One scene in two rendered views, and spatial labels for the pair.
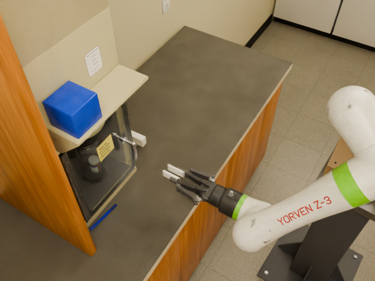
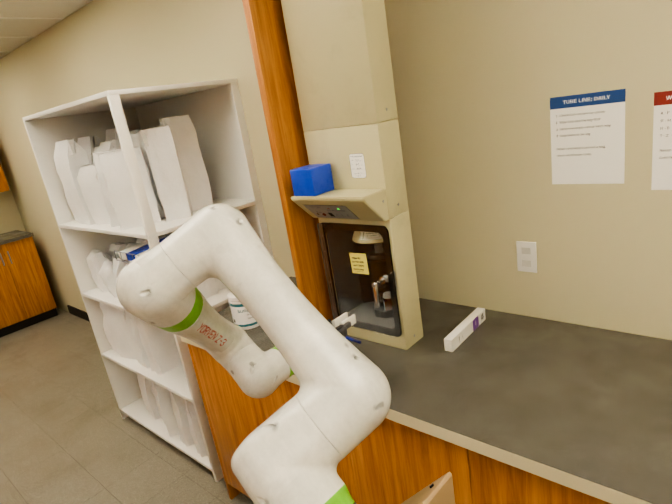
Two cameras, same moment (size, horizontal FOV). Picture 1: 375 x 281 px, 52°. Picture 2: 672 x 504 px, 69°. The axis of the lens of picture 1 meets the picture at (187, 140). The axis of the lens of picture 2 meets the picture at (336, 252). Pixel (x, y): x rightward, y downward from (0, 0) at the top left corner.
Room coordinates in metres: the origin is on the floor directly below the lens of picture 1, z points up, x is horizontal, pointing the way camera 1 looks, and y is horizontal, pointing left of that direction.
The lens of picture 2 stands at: (1.14, -1.31, 1.79)
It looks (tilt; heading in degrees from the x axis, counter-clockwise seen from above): 17 degrees down; 103
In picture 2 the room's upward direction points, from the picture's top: 9 degrees counter-clockwise
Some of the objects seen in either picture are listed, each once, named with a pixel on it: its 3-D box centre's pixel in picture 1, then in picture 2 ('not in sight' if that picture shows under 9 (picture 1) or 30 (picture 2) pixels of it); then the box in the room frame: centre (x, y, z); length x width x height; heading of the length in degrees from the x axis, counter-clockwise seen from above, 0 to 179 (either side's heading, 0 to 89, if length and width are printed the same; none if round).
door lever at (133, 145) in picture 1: (130, 148); (379, 292); (0.92, 0.21, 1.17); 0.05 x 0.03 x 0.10; 58
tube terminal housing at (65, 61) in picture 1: (67, 120); (376, 231); (0.91, 0.41, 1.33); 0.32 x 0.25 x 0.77; 149
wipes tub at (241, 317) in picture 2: not in sight; (246, 307); (0.29, 0.53, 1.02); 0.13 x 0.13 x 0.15
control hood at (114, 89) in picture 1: (103, 112); (338, 207); (0.81, 0.25, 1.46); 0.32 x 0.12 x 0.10; 149
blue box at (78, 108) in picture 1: (73, 109); (312, 179); (0.73, 0.30, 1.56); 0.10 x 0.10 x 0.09; 59
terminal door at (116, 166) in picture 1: (105, 160); (359, 278); (0.84, 0.29, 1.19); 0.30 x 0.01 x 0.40; 148
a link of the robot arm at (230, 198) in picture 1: (230, 201); not in sight; (0.70, -0.15, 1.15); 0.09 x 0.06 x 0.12; 149
